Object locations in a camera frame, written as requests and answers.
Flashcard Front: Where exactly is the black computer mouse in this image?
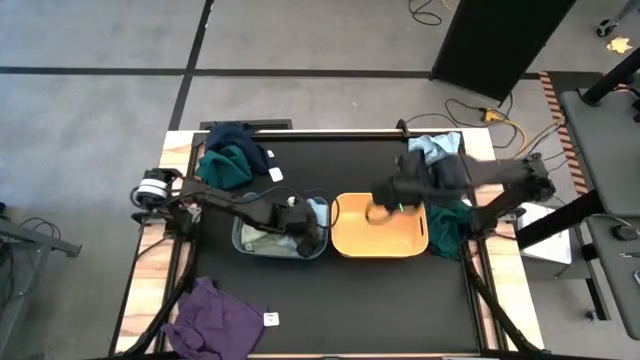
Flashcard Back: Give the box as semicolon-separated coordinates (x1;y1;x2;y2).
611;224;640;242

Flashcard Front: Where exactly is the blue plastic basket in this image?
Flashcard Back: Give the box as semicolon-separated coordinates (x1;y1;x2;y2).
231;191;331;261

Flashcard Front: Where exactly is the grey desk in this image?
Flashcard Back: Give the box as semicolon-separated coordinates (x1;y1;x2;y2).
558;87;640;342

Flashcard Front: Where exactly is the black table mat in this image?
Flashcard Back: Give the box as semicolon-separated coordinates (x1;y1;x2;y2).
191;133;482;356

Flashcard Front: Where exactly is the yellow plastic basket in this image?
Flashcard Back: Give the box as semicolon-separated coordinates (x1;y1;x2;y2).
330;192;430;260

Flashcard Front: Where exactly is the black floor cable loop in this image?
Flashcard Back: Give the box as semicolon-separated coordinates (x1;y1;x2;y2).
407;0;445;28

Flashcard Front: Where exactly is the black cabinet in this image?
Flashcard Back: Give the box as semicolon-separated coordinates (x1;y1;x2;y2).
430;0;579;104

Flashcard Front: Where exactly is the white box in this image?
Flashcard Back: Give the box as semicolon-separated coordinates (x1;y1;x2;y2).
517;202;573;266

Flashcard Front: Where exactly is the black desk pole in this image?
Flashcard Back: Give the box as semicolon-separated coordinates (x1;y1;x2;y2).
581;46;640;107

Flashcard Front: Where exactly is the black caster wheel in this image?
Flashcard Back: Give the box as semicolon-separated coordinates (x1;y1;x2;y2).
595;18;619;38

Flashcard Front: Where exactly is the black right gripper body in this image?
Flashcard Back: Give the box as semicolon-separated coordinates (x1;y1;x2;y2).
371;151;437;212

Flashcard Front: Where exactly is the wooden table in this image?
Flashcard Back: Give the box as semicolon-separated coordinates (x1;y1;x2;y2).
113;128;547;359

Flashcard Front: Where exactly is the yellow cable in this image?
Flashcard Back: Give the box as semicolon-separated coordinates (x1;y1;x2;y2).
481;108;567;170

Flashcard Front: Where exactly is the purple towel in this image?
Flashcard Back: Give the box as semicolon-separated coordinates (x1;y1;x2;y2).
160;276;281;360

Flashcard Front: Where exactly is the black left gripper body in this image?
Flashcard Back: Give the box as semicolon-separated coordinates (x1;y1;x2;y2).
269;196;322;244

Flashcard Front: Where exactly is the navy blue towel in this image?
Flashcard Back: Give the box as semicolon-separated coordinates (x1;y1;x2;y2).
204;121;285;183

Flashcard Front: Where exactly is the grey metal stand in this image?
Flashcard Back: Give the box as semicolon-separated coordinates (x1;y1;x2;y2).
0;201;84;360

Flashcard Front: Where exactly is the dark green towel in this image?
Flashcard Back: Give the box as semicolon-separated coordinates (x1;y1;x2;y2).
426;198;474;262
194;144;254;192

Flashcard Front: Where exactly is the light blue towel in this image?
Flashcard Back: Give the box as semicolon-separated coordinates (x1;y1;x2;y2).
407;131;462;167
279;197;330;251

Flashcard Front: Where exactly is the yellow paper star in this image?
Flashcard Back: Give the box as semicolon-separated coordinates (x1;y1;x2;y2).
605;35;634;55

